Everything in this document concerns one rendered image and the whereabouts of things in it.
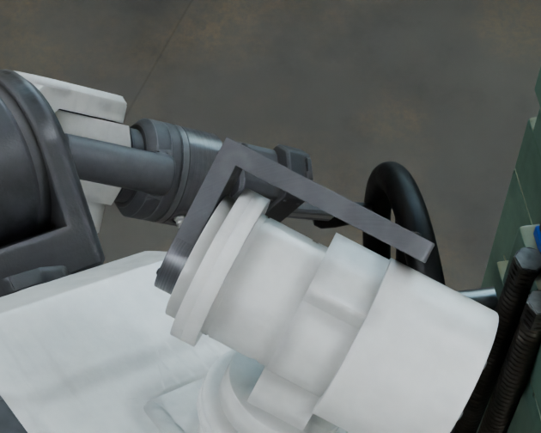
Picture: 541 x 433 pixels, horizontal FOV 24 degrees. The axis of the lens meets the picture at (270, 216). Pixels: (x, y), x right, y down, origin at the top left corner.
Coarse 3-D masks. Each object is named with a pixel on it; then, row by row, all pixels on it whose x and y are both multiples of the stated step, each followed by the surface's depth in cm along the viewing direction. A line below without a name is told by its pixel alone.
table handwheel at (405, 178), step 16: (384, 176) 111; (400, 176) 109; (368, 192) 120; (384, 192) 117; (400, 192) 107; (416, 192) 107; (384, 208) 121; (400, 208) 106; (416, 208) 105; (400, 224) 105; (416, 224) 104; (368, 240) 125; (432, 240) 104; (384, 256) 126; (400, 256) 111; (432, 256) 103; (432, 272) 102; (480, 288) 116; (496, 304) 115
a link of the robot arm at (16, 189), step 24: (0, 120) 61; (0, 144) 60; (24, 144) 61; (0, 168) 60; (24, 168) 61; (0, 192) 60; (24, 192) 61; (0, 216) 61; (24, 216) 62; (0, 240) 62
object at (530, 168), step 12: (528, 120) 130; (528, 132) 130; (528, 144) 131; (528, 156) 131; (540, 156) 127; (516, 168) 136; (528, 168) 132; (540, 168) 127; (528, 180) 132; (540, 180) 128; (528, 192) 133; (540, 192) 128; (528, 204) 133; (540, 204) 129; (540, 216) 129
